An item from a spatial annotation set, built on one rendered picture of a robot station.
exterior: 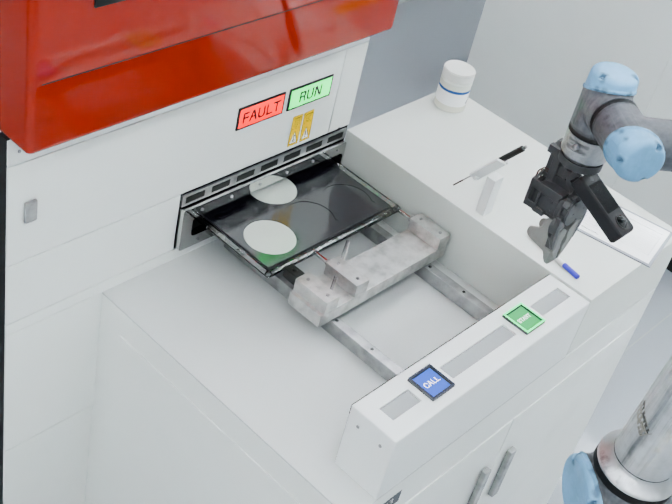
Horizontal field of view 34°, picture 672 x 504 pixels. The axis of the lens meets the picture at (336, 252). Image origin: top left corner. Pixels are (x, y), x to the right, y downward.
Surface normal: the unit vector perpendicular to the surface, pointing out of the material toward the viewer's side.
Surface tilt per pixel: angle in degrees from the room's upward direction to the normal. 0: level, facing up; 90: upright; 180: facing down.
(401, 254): 0
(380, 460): 90
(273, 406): 0
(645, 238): 0
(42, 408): 90
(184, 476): 90
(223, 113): 90
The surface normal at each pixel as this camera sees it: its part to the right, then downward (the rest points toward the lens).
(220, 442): -0.68, 0.36
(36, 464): 0.71, 0.55
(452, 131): 0.19, -0.76
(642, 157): 0.15, 0.65
